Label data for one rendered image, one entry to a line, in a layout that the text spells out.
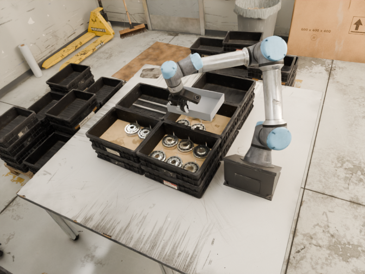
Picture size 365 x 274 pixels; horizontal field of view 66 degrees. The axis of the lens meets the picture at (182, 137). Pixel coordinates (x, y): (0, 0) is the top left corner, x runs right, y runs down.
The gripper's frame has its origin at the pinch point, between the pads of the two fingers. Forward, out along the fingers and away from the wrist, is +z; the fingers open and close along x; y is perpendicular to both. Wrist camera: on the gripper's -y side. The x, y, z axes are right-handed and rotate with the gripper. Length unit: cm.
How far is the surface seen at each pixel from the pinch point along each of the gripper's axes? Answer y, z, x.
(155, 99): 43, 33, -26
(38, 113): 190, 75, -13
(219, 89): 0, 39, -47
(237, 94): -14, 39, -44
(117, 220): 24, 21, 65
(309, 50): -55, 169, -227
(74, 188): 63, 23, 55
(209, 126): -5.7, 28.3, -8.5
